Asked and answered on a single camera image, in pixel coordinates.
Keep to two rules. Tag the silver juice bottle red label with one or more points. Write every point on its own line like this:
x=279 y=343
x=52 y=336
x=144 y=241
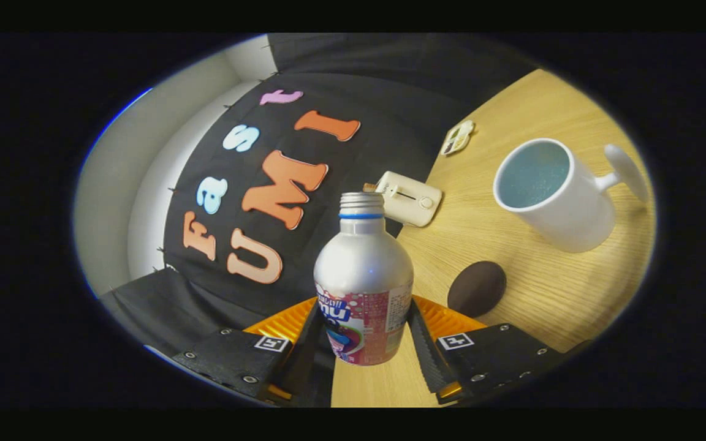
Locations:
x=362 y=263

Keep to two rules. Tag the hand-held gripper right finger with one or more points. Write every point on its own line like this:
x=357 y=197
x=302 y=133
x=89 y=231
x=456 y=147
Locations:
x=426 y=355

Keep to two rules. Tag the wooden table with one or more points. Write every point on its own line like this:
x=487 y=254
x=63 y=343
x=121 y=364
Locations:
x=543 y=294

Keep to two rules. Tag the black backdrop cloth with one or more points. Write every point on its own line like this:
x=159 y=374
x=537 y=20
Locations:
x=402 y=92

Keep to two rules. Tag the dark brown round coaster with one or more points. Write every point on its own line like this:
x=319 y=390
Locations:
x=477 y=288

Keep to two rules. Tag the white toaster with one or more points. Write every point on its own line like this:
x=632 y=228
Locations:
x=408 y=199

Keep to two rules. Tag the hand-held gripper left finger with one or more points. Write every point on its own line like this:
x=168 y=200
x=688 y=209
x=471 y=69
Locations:
x=307 y=367

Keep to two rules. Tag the small white compartment tray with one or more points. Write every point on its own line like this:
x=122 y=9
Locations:
x=457 y=138

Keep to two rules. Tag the white cup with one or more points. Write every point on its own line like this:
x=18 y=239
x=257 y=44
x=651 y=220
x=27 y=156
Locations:
x=573 y=214

